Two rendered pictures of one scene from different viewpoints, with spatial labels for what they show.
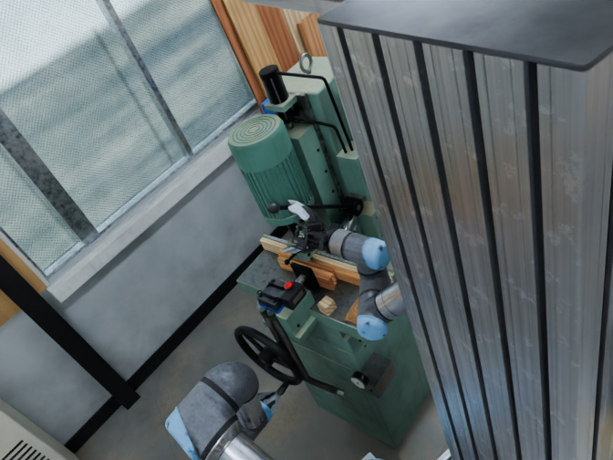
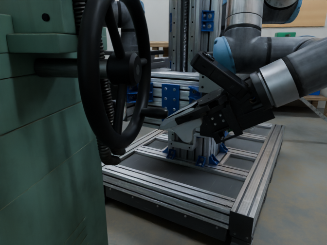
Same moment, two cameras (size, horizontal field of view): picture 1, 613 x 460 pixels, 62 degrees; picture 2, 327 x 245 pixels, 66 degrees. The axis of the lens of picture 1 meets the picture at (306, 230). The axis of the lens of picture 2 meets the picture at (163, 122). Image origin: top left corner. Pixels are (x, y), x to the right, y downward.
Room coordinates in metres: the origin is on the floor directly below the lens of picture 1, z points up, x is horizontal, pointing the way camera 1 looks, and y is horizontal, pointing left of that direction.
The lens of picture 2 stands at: (1.42, 0.69, 0.86)
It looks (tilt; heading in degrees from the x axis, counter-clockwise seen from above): 18 degrees down; 230
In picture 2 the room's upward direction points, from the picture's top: straight up
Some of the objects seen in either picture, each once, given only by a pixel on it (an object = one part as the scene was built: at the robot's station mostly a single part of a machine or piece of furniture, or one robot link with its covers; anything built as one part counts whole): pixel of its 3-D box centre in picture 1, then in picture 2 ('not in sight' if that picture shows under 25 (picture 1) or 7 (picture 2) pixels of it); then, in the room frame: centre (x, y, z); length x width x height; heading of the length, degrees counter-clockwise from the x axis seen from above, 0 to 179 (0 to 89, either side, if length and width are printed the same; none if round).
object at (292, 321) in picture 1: (287, 307); (51, 9); (1.25, 0.17, 0.91); 0.15 x 0.14 x 0.09; 37
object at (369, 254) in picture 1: (367, 252); not in sight; (0.96, -0.12, 1.27); 0.11 x 0.08 x 0.09; 37
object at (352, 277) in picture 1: (341, 274); not in sight; (1.28, -0.05, 0.92); 0.59 x 0.02 x 0.04; 37
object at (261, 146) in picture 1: (272, 171); not in sight; (1.38, 0.02, 1.35); 0.18 x 0.18 x 0.31
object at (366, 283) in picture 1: (374, 282); not in sight; (0.94, -0.11, 1.18); 0.11 x 0.08 x 0.11; 157
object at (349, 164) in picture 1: (359, 168); not in sight; (1.39, -0.24, 1.22); 0.09 x 0.08 x 0.15; 127
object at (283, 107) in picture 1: (279, 94); not in sight; (1.46, -0.09, 1.53); 0.08 x 0.08 x 0.17; 37
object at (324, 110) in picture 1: (339, 163); not in sight; (1.56, -0.21, 1.16); 0.22 x 0.22 x 0.72; 37
